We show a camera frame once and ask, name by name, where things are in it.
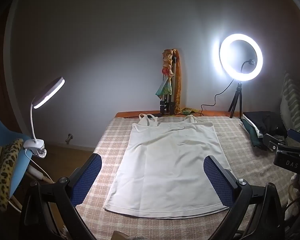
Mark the green striped white pillow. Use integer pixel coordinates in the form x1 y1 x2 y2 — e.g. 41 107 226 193
279 72 300 133

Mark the small black tripod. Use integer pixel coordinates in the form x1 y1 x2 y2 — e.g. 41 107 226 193
228 82 243 119

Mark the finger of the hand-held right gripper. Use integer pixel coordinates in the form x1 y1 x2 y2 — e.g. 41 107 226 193
263 133 300 174
287 128 300 147

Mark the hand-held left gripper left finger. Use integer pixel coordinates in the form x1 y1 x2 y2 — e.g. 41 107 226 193
19 153 102 240

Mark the orange leaf-print bed sheet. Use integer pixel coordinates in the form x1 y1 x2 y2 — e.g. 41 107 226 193
115 110 243 119

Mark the blue plastic chair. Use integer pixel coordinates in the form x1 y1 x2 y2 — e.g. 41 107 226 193
0 106 53 210

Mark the beige plaid blanket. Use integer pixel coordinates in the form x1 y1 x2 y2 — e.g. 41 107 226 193
76 116 294 240

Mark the black gooseneck phone holder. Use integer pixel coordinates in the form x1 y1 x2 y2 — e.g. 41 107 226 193
241 59 257 74

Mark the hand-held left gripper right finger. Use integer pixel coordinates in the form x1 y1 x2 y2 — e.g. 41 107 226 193
203 155 286 240

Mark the folded dark green garment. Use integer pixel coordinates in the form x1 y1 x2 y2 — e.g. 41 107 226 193
241 119 266 149

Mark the folded black garment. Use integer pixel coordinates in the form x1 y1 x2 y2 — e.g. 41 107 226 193
243 111 288 138

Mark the white ring light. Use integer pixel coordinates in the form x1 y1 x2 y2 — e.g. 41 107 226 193
219 33 263 82

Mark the white tank top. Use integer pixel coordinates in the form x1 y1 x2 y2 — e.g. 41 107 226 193
103 114 237 219

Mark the colourful patterned scarf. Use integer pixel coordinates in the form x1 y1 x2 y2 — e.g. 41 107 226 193
155 48 198 115

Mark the leopard print cloth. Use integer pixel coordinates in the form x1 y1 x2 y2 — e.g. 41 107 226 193
0 139 24 212

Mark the folded white garment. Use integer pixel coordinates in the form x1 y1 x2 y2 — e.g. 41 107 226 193
241 114 263 138

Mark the white clip desk lamp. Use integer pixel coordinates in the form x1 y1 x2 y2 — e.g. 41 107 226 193
23 76 65 158

